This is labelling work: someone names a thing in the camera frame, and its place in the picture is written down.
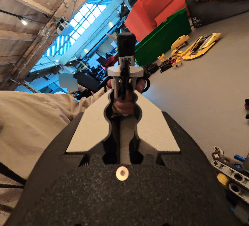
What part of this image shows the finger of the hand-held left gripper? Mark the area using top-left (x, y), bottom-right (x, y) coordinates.
top-left (129, 67), bottom-right (145, 92)
top-left (107, 66), bottom-right (121, 98)

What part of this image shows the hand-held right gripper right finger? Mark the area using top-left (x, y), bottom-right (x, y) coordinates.
top-left (130, 90), bottom-right (181, 162)

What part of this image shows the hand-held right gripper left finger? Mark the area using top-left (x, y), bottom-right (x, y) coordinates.
top-left (66, 89), bottom-right (117, 163)

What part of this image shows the person's left hand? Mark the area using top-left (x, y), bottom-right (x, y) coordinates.
top-left (107, 78), bottom-right (147, 116)

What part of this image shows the black toy tyre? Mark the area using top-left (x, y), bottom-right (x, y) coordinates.
top-left (144, 63), bottom-right (159, 74)

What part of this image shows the green plastic bin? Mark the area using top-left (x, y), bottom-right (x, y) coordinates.
top-left (135, 7), bottom-right (192, 67)

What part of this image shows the red plastic bin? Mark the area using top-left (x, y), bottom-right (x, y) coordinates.
top-left (124, 0), bottom-right (190, 42)

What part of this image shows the yellow car fender piece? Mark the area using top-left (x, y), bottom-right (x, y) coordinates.
top-left (171, 35), bottom-right (189, 51)

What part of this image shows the large yellow car body panel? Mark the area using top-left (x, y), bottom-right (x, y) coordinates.
top-left (182, 33), bottom-right (222, 60)

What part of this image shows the white ceiling-mounted device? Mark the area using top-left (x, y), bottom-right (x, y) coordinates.
top-left (55, 17), bottom-right (69, 35)

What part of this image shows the partly built toy car chassis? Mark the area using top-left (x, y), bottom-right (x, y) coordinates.
top-left (211, 98), bottom-right (249, 226)

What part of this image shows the dark toy car box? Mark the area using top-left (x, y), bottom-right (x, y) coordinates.
top-left (178, 0), bottom-right (249, 28)

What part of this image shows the person's beige jacket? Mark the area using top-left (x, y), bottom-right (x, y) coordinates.
top-left (0, 177), bottom-right (26, 224)

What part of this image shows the black lanyard strap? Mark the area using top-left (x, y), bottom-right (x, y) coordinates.
top-left (0, 162), bottom-right (26, 188)

